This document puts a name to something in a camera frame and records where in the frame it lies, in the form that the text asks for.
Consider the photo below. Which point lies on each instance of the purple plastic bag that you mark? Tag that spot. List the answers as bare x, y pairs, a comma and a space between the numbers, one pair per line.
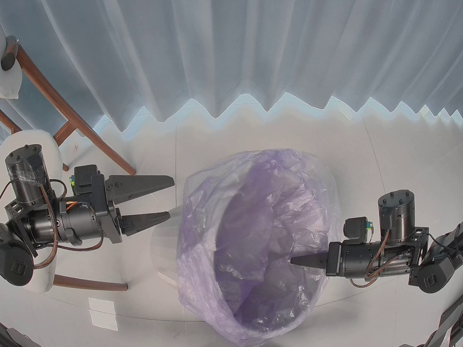
202, 208

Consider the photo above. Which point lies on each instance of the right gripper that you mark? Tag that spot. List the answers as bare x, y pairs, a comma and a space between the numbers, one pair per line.
356, 262

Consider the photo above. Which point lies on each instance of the white curtain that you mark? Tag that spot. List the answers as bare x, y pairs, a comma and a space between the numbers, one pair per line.
231, 31

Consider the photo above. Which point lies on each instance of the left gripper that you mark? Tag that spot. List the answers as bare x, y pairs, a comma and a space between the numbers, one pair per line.
81, 222

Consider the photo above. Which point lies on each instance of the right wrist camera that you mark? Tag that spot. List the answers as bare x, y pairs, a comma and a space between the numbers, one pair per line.
356, 228

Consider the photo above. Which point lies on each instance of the wooden chair with white cushions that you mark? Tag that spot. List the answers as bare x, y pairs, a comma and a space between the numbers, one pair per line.
90, 133

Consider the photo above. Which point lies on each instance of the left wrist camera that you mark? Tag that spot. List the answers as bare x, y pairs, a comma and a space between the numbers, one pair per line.
86, 176

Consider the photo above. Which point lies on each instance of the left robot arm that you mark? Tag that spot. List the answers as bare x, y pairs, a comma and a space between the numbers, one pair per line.
25, 179

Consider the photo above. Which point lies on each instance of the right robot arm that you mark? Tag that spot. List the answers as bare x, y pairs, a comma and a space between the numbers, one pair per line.
396, 215

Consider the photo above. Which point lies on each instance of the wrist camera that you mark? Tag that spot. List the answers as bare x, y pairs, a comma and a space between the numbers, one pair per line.
86, 176
356, 228

